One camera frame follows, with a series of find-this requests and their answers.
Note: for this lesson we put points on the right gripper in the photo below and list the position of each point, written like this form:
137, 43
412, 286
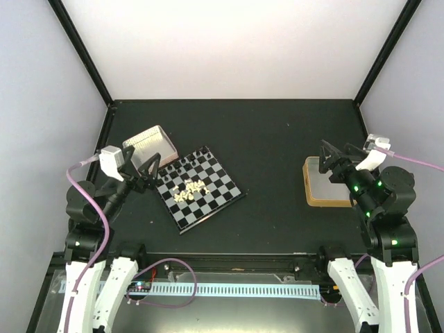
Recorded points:
334, 161

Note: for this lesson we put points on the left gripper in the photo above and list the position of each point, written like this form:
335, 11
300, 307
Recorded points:
146, 179

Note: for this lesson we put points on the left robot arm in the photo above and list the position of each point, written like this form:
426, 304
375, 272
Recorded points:
95, 284

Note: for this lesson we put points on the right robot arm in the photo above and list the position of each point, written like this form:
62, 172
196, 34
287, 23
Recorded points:
381, 201

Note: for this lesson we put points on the black chess pieces row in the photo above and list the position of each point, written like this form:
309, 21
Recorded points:
193, 167

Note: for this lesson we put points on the pile of white chess pieces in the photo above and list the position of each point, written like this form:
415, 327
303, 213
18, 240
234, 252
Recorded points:
191, 187

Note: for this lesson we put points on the left circuit board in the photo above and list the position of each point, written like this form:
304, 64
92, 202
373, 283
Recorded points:
139, 287

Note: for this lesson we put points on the circuit board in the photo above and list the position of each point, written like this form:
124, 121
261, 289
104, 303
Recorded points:
329, 289
139, 287

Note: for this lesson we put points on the right circuit board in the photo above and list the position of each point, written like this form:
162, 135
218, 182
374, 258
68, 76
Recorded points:
329, 289

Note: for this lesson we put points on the pink metal tin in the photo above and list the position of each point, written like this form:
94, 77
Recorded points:
148, 143

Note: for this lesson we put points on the gold metal tin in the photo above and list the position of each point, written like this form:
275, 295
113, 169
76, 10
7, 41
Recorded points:
319, 191

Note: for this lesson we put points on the black white chessboard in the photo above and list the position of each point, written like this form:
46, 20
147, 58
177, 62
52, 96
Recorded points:
186, 215

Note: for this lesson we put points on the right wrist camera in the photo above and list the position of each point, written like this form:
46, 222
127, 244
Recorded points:
373, 157

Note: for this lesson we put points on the black mounting rail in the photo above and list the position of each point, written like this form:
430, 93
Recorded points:
304, 266

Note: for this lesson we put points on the light blue cable duct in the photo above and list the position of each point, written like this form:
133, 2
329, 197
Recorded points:
233, 290

